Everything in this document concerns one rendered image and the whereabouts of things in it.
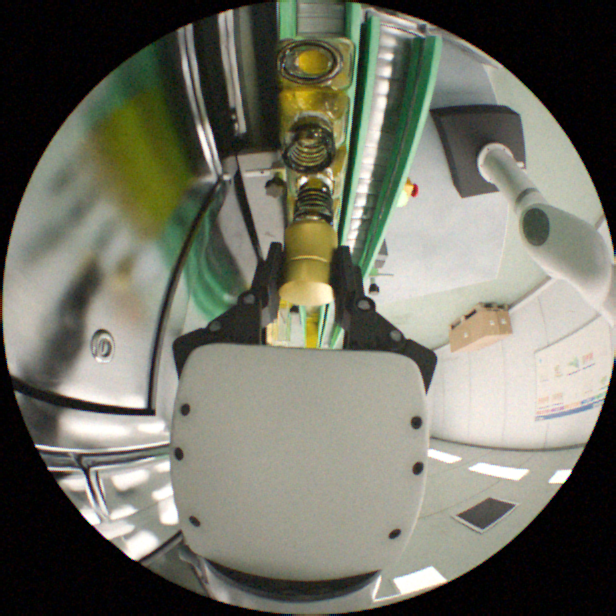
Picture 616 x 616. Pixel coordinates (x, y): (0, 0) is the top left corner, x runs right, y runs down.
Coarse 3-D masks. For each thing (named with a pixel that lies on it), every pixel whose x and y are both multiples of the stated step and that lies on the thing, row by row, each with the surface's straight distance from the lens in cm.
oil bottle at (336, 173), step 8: (344, 144) 22; (336, 152) 20; (344, 152) 20; (336, 160) 19; (344, 160) 20; (288, 168) 20; (336, 168) 19; (344, 168) 20; (288, 176) 20; (296, 176) 19; (328, 176) 19; (336, 176) 19; (344, 176) 20; (288, 184) 21; (296, 184) 20; (336, 184) 20; (344, 184) 21; (288, 192) 22; (296, 192) 20; (336, 192) 20
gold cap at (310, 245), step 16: (304, 224) 13; (320, 224) 14; (288, 240) 13; (304, 240) 13; (320, 240) 13; (336, 240) 14; (288, 256) 13; (304, 256) 12; (320, 256) 12; (336, 256) 14; (288, 272) 12; (304, 272) 11; (320, 272) 12; (336, 272) 13; (288, 288) 12; (304, 288) 12; (320, 288) 12; (336, 288) 12; (304, 304) 14; (320, 304) 14
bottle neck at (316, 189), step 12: (300, 180) 19; (312, 180) 18; (324, 180) 18; (300, 192) 17; (312, 192) 17; (324, 192) 17; (300, 204) 16; (312, 204) 15; (324, 204) 16; (300, 216) 15; (312, 216) 18; (324, 216) 15
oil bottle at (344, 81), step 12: (300, 36) 18; (312, 36) 17; (276, 48) 17; (348, 48) 17; (300, 60) 19; (312, 60) 19; (324, 60) 19; (348, 60) 16; (276, 72) 17; (312, 72) 19; (348, 72) 16; (276, 84) 18; (288, 84) 17; (300, 84) 16; (324, 84) 16; (336, 84) 16; (348, 84) 17
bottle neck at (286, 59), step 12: (288, 48) 11; (300, 48) 12; (312, 48) 13; (324, 48) 11; (336, 48) 11; (276, 60) 11; (288, 60) 12; (336, 60) 11; (288, 72) 11; (300, 72) 13; (324, 72) 11; (336, 72) 11; (312, 84) 11
